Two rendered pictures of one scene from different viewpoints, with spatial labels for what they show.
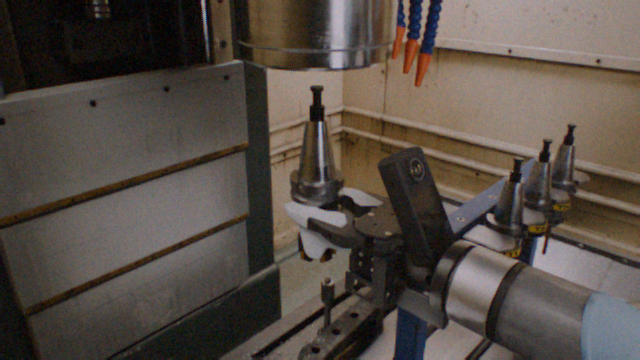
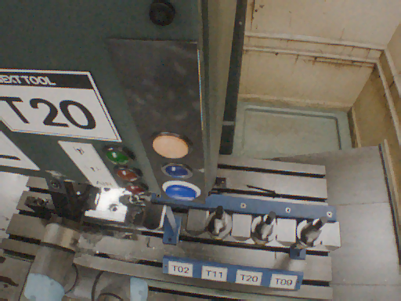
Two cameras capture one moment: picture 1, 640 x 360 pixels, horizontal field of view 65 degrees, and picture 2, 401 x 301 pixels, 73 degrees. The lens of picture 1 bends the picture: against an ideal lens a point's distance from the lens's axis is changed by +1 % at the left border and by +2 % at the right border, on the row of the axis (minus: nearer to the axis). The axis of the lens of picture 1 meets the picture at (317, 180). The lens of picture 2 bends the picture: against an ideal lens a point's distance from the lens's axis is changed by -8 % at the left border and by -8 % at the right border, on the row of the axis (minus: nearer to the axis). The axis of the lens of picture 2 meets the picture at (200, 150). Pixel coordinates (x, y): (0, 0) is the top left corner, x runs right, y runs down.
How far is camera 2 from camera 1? 0.78 m
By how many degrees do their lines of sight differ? 53
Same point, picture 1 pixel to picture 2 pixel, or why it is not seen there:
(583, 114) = not seen: outside the picture
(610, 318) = (31, 282)
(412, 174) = (51, 184)
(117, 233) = not seen: hidden behind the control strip
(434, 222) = (61, 204)
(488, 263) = (48, 233)
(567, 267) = (377, 260)
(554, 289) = (40, 260)
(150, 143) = not seen: hidden behind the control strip
